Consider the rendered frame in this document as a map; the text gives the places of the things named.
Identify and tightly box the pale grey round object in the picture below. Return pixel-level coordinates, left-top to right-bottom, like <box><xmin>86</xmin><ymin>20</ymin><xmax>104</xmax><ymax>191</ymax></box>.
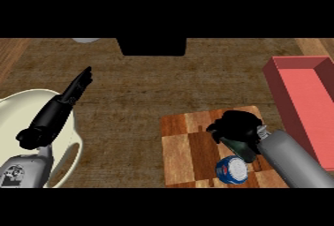
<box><xmin>71</xmin><ymin>37</ymin><xmax>103</xmax><ymax>44</ymax></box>

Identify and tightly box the blue can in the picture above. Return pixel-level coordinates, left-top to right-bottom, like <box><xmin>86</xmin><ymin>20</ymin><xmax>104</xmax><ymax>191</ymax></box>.
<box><xmin>215</xmin><ymin>154</ymin><xmax>252</xmax><ymax>185</ymax></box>

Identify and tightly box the black box appliance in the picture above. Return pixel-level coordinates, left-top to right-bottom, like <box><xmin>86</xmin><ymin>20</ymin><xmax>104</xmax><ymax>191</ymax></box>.
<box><xmin>116</xmin><ymin>37</ymin><xmax>188</xmax><ymax>57</ymax></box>

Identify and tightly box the checkered wooden cutting board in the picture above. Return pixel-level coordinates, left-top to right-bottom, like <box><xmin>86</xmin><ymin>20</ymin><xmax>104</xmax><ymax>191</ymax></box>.
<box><xmin>160</xmin><ymin>105</ymin><xmax>290</xmax><ymax>189</ymax></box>

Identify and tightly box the red cardboard box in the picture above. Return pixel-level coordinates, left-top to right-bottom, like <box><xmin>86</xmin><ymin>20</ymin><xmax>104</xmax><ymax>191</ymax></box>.
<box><xmin>262</xmin><ymin>55</ymin><xmax>334</xmax><ymax>172</ymax></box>

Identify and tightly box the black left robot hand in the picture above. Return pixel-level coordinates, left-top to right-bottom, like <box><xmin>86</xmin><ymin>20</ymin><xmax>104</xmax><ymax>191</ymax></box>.
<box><xmin>15</xmin><ymin>65</ymin><xmax>95</xmax><ymax>151</ymax></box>

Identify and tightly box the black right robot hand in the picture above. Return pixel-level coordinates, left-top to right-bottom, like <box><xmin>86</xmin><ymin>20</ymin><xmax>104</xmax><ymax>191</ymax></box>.
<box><xmin>206</xmin><ymin>109</ymin><xmax>265</xmax><ymax>155</ymax></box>

